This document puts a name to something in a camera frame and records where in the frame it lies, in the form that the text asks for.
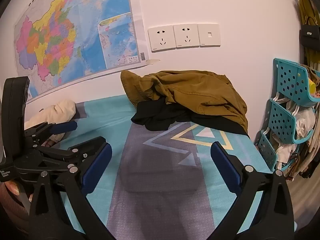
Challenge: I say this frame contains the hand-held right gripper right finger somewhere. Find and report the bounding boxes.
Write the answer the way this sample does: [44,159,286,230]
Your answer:
[209,141,297,240]

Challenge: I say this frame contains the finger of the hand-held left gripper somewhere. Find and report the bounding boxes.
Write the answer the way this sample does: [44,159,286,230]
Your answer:
[24,121,77,141]
[37,136,108,166]

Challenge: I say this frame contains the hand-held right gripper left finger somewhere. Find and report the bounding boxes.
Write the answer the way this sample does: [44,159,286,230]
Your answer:
[30,142,113,240]

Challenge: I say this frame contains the olive green jacket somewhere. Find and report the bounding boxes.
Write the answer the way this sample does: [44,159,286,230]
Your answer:
[120,70,248,133]

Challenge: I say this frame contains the beige hanging clothes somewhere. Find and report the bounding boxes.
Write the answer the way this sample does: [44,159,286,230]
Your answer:
[285,120,320,182]

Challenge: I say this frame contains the clothes rack with garments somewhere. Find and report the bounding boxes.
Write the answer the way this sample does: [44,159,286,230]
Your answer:
[298,0,320,68]

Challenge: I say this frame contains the person's left hand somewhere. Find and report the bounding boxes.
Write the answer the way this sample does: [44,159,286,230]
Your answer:
[0,180,33,222]

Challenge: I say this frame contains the cream white cloth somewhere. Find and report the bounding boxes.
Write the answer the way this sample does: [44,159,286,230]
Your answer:
[24,99,77,143]

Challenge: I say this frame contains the black garment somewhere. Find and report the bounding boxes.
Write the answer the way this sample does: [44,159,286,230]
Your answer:
[131,97,250,137]

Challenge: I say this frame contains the teal plastic storage rack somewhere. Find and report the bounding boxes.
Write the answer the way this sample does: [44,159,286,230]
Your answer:
[257,58,320,171]

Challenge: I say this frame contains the black handbag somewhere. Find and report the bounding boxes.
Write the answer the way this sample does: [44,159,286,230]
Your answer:
[299,17,320,48]

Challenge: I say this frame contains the colourful wall map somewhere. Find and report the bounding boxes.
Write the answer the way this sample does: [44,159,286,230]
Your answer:
[14,0,150,103]

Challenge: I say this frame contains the white wall socket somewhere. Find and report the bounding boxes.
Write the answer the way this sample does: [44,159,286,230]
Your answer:
[173,24,200,49]
[147,25,175,53]

